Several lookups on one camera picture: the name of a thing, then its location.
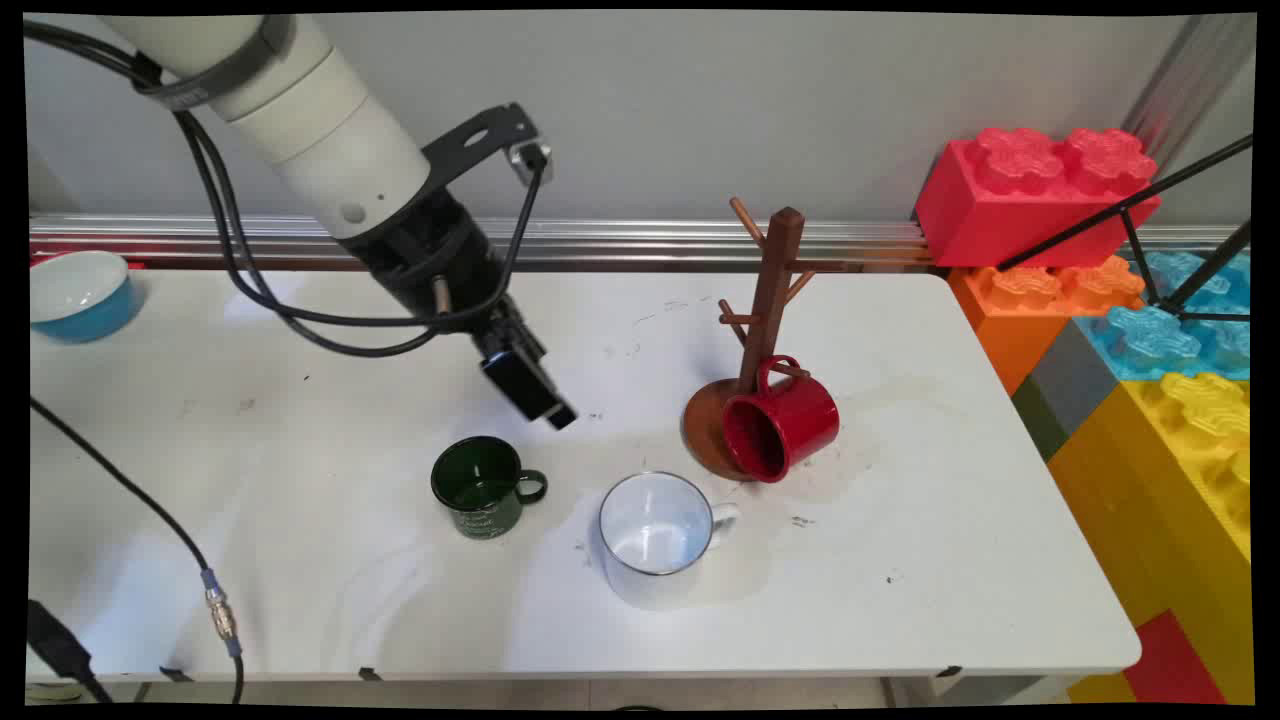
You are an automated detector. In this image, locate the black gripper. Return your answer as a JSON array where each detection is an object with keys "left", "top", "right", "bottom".
[{"left": 360, "top": 188, "right": 580, "bottom": 432}]

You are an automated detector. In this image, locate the red speckled enamel mug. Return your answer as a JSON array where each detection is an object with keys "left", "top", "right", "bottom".
[{"left": 720, "top": 354, "right": 842, "bottom": 485}]

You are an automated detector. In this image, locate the dark green enamel mug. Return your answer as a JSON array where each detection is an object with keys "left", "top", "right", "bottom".
[{"left": 430, "top": 435, "right": 549, "bottom": 542}]

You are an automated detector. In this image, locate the white enamel mug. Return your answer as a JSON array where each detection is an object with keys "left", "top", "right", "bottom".
[{"left": 597, "top": 470, "right": 744, "bottom": 610}]

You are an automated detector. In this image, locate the brown wooden mug tree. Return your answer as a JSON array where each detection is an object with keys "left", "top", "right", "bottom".
[{"left": 683, "top": 196, "right": 817, "bottom": 482}]

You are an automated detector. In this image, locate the blue bowl white inside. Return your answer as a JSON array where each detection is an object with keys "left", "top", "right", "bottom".
[{"left": 30, "top": 250, "right": 142, "bottom": 345}]

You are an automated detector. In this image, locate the orange toy block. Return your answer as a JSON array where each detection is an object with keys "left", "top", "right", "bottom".
[{"left": 947, "top": 254, "right": 1148, "bottom": 397}]

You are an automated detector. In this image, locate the big red toy block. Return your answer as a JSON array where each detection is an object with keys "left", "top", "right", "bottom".
[{"left": 913, "top": 126, "right": 1164, "bottom": 270}]

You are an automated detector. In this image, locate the dark green toy block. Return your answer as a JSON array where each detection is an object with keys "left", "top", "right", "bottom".
[{"left": 1011, "top": 374, "right": 1072, "bottom": 462}]

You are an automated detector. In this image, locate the black plug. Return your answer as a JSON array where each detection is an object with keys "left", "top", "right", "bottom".
[{"left": 26, "top": 597, "right": 114, "bottom": 705}]

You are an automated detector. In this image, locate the grey toy block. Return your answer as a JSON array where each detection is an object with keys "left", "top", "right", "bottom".
[{"left": 1027, "top": 319, "right": 1122, "bottom": 442}]

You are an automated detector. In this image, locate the black tripod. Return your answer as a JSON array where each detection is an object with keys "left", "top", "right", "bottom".
[{"left": 994, "top": 132, "right": 1254, "bottom": 324}]

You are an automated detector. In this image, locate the light blue toy block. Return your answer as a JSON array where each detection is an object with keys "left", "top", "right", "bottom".
[{"left": 1072, "top": 249, "right": 1252, "bottom": 382}]

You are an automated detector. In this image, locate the small flat red block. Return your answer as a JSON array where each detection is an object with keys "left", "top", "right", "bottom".
[{"left": 1121, "top": 609, "right": 1230, "bottom": 706}]

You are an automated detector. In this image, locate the aluminium rail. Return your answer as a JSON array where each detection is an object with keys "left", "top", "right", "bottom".
[{"left": 30, "top": 212, "right": 1251, "bottom": 274}]

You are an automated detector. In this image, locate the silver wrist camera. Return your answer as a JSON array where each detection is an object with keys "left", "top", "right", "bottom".
[{"left": 507, "top": 139, "right": 554, "bottom": 187}]

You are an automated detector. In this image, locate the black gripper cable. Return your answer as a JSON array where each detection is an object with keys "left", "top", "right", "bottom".
[{"left": 170, "top": 108, "right": 471, "bottom": 359}]

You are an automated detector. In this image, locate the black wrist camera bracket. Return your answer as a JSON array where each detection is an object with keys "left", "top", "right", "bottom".
[{"left": 420, "top": 102, "right": 542, "bottom": 187}]

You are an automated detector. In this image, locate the black camera cable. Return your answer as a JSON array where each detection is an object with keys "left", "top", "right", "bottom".
[{"left": 25, "top": 20, "right": 549, "bottom": 331}]

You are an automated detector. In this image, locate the black cable metal connector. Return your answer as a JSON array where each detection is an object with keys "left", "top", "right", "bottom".
[{"left": 30, "top": 397, "right": 247, "bottom": 705}]

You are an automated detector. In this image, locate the grey arm strap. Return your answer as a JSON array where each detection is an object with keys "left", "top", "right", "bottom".
[{"left": 133, "top": 14, "right": 298, "bottom": 112}]

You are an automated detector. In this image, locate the aluminium post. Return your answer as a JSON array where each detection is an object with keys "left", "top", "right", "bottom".
[{"left": 1119, "top": 14, "right": 1257, "bottom": 183}]

